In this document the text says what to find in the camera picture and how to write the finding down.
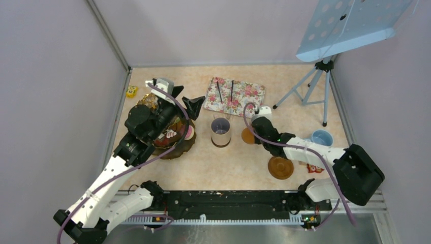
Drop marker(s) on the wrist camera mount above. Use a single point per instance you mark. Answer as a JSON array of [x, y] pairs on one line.
[[161, 88], [262, 111]]

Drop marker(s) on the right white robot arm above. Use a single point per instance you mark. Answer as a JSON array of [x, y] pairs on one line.
[[354, 175]]

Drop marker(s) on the yellow snack packet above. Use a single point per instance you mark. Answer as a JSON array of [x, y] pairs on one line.
[[131, 91]]

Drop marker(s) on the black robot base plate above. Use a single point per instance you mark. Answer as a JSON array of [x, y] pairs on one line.
[[235, 205]]

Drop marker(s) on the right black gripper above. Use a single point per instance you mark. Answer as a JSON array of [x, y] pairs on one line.
[[256, 140]]

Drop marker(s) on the brown wooden lid coaster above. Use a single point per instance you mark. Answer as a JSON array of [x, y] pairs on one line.
[[280, 168]]

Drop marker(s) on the pink frosted donut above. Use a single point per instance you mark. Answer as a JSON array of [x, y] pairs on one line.
[[190, 133]]

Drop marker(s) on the grey tripod stand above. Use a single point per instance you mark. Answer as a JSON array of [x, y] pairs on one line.
[[326, 65]]

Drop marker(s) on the light blue mug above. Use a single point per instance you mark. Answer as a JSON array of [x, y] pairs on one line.
[[321, 137]]

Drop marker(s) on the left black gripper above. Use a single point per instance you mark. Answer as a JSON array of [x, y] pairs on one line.
[[193, 105]]

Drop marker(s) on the dark wooden coaster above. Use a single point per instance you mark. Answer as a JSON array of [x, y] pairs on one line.
[[221, 146]]

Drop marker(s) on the floral serving tray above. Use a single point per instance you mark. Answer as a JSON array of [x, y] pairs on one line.
[[243, 93]]

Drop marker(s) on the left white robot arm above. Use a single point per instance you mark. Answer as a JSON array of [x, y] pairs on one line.
[[91, 218]]

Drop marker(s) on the black handled steel tongs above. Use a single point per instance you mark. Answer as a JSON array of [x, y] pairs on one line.
[[224, 92]]

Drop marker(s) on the red owl snack packet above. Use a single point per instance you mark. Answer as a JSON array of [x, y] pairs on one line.
[[312, 168]]

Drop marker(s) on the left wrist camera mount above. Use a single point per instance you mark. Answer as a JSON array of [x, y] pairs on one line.
[[161, 88]]

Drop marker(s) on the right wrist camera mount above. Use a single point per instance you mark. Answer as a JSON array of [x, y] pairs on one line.
[[262, 111]]

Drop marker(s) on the light wooden coaster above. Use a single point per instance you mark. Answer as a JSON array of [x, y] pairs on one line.
[[247, 136]]

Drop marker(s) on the blue perforated stand tray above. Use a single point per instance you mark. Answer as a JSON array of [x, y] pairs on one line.
[[339, 26]]

